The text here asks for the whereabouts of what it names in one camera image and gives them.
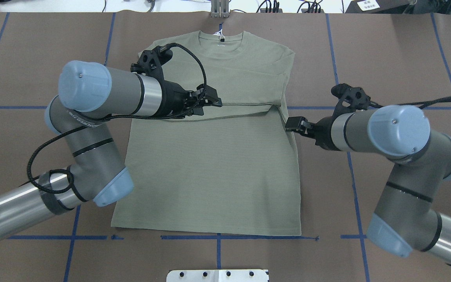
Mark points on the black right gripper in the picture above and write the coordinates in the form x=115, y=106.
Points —
x=324, y=133

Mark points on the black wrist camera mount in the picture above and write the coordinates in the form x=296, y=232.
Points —
x=350, y=99
x=153, y=58

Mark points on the white camera mast with base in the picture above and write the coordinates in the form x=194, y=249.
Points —
x=219, y=275

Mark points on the olive green long-sleeve shirt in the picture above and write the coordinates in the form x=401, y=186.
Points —
x=232, y=170

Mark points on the black box with white label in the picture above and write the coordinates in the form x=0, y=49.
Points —
x=379, y=6

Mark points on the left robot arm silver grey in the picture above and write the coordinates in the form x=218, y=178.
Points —
x=89, y=95

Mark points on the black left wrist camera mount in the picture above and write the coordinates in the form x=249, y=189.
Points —
x=153, y=58

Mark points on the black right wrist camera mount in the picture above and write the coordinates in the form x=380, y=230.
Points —
x=350, y=99

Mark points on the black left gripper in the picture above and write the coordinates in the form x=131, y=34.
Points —
x=173, y=100

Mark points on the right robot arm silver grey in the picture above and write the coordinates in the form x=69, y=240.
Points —
x=403, y=220

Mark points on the aluminium frame post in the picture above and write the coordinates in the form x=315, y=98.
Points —
x=220, y=8

